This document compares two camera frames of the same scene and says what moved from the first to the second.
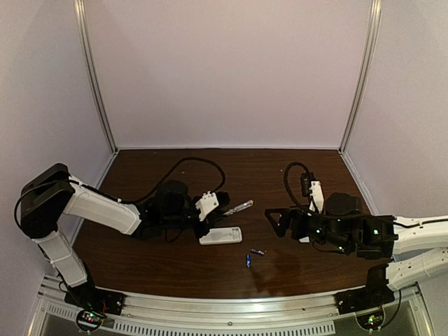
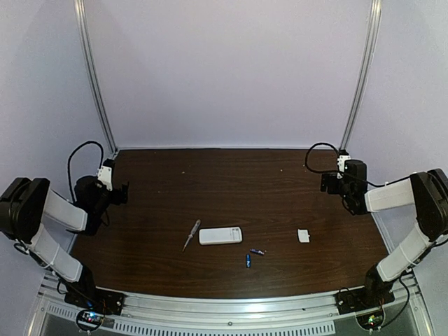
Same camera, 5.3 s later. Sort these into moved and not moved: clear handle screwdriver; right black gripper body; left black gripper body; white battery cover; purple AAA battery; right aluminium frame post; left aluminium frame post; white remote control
Moved: right black gripper body; left black gripper body; clear handle screwdriver
Not moved: white battery cover; purple AAA battery; white remote control; left aluminium frame post; right aluminium frame post
